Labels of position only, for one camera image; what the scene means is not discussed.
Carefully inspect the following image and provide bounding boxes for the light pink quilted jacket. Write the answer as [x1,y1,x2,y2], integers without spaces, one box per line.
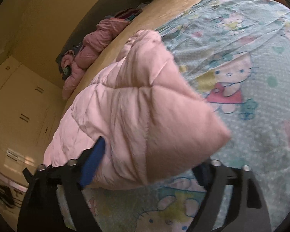
[44,30,230,190]

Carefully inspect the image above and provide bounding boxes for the beige bed mattress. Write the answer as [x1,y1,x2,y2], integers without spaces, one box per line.
[63,0,201,113]

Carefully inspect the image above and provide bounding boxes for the dark grey headboard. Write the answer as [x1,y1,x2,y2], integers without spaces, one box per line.
[55,0,153,63]

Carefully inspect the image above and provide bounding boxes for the blue Hello Kitty blanket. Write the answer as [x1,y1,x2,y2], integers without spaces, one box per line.
[85,0,290,231]

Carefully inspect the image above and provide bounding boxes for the darker pink puffer jacket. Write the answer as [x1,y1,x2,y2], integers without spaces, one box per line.
[59,17,130,100]

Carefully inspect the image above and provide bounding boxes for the cream built-in wardrobe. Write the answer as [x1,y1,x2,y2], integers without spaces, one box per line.
[0,56,65,186]

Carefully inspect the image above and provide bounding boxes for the striped folded clothes at headboard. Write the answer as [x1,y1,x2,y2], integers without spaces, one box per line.
[113,3,147,21]

